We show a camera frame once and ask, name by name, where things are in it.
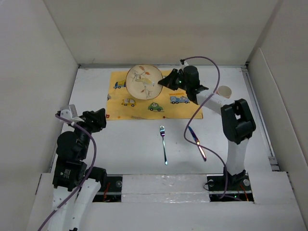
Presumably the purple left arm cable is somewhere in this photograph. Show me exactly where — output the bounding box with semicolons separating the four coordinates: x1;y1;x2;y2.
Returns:
37;114;97;231

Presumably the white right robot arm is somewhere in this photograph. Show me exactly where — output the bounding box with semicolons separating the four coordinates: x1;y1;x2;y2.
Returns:
158;65;256;190

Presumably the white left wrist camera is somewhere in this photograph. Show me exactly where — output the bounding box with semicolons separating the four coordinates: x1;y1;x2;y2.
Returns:
58;104;78;122

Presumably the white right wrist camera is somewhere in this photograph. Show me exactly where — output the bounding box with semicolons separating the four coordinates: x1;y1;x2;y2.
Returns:
180;59;189;69

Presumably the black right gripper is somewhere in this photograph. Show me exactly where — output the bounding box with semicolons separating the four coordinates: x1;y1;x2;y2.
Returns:
157;68;189;91

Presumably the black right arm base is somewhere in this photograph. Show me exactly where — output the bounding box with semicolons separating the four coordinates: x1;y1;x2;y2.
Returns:
203;173;254;202

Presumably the pink cup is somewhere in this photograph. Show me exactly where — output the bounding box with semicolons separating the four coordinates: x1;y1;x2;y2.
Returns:
216;86;232;99

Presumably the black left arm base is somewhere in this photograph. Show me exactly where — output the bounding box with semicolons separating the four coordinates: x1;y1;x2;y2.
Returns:
93;175;123;203

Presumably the beige bird pattern plate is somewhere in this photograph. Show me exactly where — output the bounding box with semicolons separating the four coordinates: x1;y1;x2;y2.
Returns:
126;64;163;100

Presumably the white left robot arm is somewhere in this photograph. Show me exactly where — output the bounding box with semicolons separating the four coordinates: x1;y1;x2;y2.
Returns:
39;104;107;231

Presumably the yellow vehicle print cloth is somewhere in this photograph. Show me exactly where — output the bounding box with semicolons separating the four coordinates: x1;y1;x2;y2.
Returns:
106;71;198;120

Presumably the iridescent metal knife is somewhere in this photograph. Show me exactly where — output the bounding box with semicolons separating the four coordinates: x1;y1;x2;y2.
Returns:
188;126;207;162

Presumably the iridescent metal fork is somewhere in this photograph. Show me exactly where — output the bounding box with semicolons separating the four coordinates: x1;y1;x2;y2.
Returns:
160;126;168;166

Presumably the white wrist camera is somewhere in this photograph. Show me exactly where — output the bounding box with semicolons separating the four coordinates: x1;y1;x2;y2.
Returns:
180;59;189;69
58;104;78;122

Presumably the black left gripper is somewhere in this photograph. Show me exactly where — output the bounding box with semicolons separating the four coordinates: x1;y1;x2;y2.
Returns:
69;107;105;158

